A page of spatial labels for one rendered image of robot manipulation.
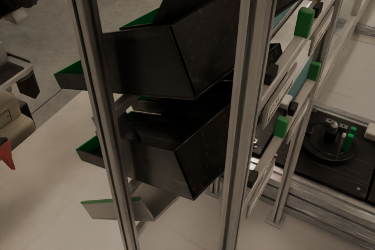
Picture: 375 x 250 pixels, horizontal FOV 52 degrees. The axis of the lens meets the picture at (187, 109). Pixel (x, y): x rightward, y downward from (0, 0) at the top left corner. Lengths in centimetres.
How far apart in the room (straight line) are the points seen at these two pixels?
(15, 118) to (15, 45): 208
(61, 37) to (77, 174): 242
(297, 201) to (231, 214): 56
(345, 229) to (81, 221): 63
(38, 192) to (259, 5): 92
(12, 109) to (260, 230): 88
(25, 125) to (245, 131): 113
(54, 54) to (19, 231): 230
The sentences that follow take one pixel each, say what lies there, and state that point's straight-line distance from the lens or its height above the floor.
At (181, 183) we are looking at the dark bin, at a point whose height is 132.
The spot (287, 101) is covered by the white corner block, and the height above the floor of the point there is 99.
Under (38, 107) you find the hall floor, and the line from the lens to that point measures 275.
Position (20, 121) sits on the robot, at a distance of 141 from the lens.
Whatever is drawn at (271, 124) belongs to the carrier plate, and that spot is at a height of 97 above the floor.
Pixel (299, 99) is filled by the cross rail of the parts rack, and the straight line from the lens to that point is 62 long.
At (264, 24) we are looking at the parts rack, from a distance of 27.
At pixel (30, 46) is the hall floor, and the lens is 340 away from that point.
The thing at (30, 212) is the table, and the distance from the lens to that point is 108.
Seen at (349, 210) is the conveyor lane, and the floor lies 96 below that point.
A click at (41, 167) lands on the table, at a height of 86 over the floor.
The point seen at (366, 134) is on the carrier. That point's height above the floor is 98.
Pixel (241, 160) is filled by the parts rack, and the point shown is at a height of 143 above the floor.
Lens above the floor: 170
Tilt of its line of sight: 42 degrees down
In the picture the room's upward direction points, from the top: straight up
